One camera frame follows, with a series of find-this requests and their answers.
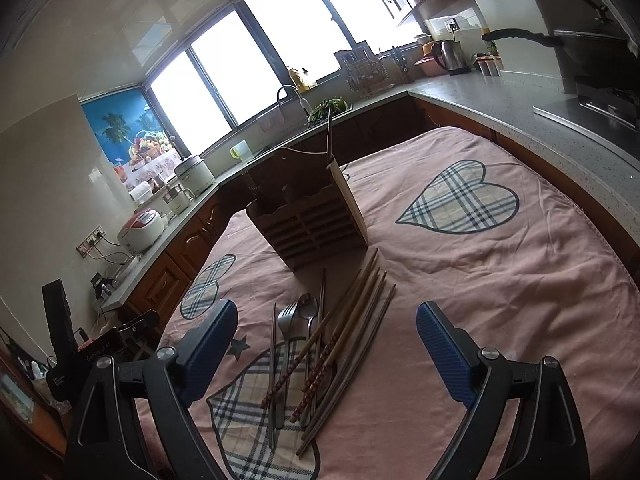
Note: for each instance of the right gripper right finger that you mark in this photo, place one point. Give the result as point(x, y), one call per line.
point(546, 440)

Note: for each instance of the seasoning bottles tray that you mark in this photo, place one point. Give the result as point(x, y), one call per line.
point(489, 62)

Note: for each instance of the pink heart-patterned tablecloth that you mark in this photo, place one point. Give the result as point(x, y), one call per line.
point(458, 221)

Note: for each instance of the black stand by wall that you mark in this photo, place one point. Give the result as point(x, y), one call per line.
point(60, 377)

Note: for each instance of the plain brown wooden chopstick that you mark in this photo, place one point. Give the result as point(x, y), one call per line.
point(340, 381)

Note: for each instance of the chrome sink faucet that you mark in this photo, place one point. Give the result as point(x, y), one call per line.
point(289, 93)

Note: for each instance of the metal dish rack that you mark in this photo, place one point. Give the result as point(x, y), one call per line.
point(362, 69)

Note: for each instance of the green leafy vegetables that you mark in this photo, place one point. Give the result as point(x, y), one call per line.
point(327, 108)

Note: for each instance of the white red rice cooker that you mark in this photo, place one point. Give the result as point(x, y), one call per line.
point(141, 231)

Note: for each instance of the stainless steel fork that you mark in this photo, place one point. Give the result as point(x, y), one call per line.
point(284, 321)

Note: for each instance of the black wok with handle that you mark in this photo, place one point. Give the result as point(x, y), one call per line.
point(598, 48)

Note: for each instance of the large white rice cooker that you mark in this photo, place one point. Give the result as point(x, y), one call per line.
point(194, 175)

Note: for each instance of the pink lidded container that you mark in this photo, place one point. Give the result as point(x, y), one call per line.
point(429, 67)

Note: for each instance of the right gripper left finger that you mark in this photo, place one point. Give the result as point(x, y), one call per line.
point(106, 441)

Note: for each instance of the small white kettle pot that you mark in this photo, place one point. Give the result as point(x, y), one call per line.
point(178, 198)

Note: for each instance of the red-dotted wooden chopstick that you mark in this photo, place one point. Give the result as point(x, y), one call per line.
point(340, 308)

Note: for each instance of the stainless steel spoon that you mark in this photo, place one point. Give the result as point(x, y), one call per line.
point(307, 309)

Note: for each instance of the stainless electric kettle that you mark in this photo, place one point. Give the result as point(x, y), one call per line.
point(449, 56)

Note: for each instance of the tropical fruit poster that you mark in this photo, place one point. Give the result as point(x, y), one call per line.
point(132, 138)

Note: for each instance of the wooden utensil holder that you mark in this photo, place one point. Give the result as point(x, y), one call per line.
point(304, 208)

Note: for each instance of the gas stove top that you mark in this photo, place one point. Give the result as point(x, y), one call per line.
point(600, 108)

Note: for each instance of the yellow-green plastic jug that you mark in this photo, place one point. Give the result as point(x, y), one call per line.
point(241, 151)

